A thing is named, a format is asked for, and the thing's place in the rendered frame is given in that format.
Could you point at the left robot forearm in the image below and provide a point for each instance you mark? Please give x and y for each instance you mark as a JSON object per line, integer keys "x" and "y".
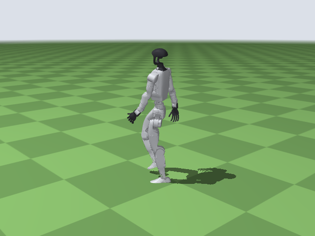
{"x": 142, "y": 105}

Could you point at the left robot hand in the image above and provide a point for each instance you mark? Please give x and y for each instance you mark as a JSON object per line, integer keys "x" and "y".
{"x": 132, "y": 117}

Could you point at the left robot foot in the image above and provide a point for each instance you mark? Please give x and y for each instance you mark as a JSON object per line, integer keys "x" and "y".
{"x": 159, "y": 180}

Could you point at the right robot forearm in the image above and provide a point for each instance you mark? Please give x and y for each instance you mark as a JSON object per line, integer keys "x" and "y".
{"x": 173, "y": 97}

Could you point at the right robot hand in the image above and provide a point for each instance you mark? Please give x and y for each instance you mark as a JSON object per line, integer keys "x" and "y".
{"x": 175, "y": 113}

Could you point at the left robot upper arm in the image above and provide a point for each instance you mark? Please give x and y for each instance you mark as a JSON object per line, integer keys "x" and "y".
{"x": 151, "y": 80}

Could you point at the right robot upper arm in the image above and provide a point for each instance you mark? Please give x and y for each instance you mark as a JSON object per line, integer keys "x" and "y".
{"x": 171, "y": 88}

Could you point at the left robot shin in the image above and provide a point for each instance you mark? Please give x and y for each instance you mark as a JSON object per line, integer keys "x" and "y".
{"x": 160, "y": 162}

